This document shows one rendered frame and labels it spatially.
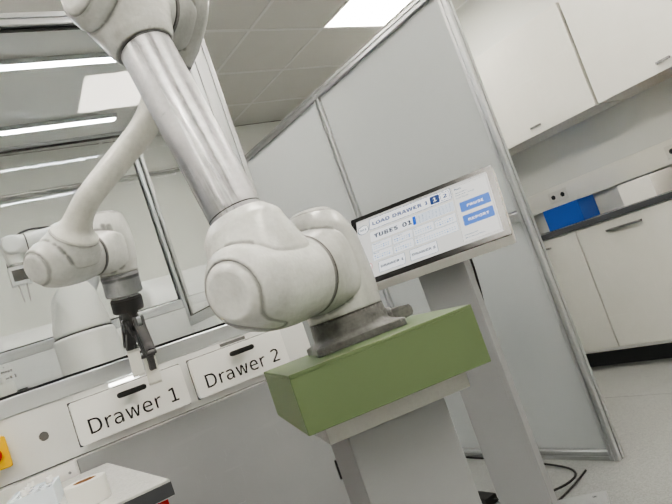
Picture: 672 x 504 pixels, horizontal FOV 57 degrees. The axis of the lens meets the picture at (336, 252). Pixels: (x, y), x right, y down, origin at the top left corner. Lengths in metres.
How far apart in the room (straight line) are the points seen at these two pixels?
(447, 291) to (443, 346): 0.97
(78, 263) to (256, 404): 0.70
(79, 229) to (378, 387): 0.73
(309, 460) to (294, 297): 0.98
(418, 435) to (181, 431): 0.78
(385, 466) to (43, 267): 0.79
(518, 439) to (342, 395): 1.16
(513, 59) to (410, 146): 1.77
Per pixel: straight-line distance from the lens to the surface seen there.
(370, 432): 1.16
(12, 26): 2.01
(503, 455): 2.14
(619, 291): 3.99
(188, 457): 1.78
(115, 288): 1.56
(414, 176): 2.97
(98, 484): 1.21
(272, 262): 0.98
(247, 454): 1.84
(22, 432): 1.71
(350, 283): 1.15
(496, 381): 2.08
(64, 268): 1.41
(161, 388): 1.74
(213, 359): 1.79
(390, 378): 1.06
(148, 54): 1.21
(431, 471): 1.21
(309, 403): 1.02
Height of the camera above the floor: 0.95
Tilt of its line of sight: 4 degrees up
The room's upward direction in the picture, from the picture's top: 19 degrees counter-clockwise
